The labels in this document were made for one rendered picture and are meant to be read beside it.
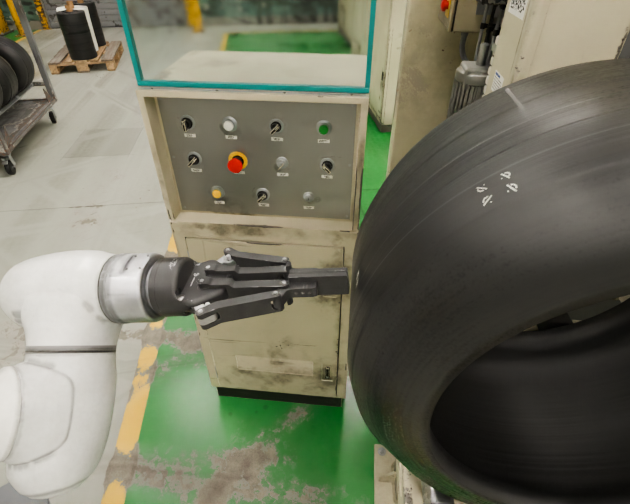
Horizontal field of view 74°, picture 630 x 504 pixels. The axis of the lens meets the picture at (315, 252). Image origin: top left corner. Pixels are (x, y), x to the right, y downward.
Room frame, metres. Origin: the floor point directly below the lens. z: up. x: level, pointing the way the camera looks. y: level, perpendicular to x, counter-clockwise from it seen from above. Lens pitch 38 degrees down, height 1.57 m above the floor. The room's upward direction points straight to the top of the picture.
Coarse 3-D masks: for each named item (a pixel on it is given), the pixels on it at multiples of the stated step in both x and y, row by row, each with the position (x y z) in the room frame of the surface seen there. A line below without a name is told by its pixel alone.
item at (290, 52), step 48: (144, 0) 1.03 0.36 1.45; (192, 0) 1.02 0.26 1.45; (240, 0) 1.01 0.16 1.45; (288, 0) 1.00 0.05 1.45; (336, 0) 0.99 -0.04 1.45; (144, 48) 1.03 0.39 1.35; (192, 48) 1.02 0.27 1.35; (240, 48) 1.01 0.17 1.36; (288, 48) 1.00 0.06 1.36; (336, 48) 0.99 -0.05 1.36
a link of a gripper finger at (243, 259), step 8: (232, 248) 0.44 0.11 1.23; (232, 256) 0.43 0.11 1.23; (240, 256) 0.42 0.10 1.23; (248, 256) 0.42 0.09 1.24; (256, 256) 0.42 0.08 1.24; (264, 256) 0.42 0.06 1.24; (272, 256) 0.42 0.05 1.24; (280, 256) 0.42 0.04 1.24; (240, 264) 0.42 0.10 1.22; (248, 264) 0.42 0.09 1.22; (256, 264) 0.42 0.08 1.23; (264, 264) 0.41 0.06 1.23; (272, 264) 0.41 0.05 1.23; (280, 264) 0.40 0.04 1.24
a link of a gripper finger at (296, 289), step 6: (294, 282) 0.37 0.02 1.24; (300, 282) 0.37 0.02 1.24; (306, 282) 0.37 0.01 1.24; (312, 282) 0.36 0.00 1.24; (288, 288) 0.36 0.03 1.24; (294, 288) 0.36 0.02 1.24; (300, 288) 0.36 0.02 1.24; (306, 288) 0.36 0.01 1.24; (312, 288) 0.35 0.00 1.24; (282, 294) 0.35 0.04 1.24; (288, 294) 0.36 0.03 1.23; (294, 294) 0.36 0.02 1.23; (300, 294) 0.36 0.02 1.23; (306, 294) 0.35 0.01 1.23; (312, 294) 0.35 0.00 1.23; (276, 300) 0.34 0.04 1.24; (282, 300) 0.34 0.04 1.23; (276, 306) 0.34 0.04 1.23
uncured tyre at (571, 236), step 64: (576, 64) 0.48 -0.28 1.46; (448, 128) 0.45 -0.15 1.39; (512, 128) 0.37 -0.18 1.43; (576, 128) 0.33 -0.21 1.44; (384, 192) 0.45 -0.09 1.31; (448, 192) 0.33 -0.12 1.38; (576, 192) 0.27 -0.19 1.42; (384, 256) 0.33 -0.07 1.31; (448, 256) 0.27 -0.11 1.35; (512, 256) 0.25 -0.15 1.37; (576, 256) 0.24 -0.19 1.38; (384, 320) 0.28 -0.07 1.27; (448, 320) 0.24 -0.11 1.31; (512, 320) 0.23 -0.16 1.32; (384, 384) 0.25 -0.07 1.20; (448, 384) 0.23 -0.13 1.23; (512, 384) 0.45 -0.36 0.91; (576, 384) 0.44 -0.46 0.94; (448, 448) 0.32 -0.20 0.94; (512, 448) 0.34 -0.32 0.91; (576, 448) 0.33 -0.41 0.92
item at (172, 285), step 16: (160, 272) 0.38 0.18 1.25; (176, 272) 0.38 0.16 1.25; (192, 272) 0.40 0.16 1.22; (160, 288) 0.36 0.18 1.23; (176, 288) 0.36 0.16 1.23; (192, 288) 0.37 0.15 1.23; (208, 288) 0.37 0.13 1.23; (224, 288) 0.37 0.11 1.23; (160, 304) 0.35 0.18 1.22; (176, 304) 0.35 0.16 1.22; (192, 304) 0.35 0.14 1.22
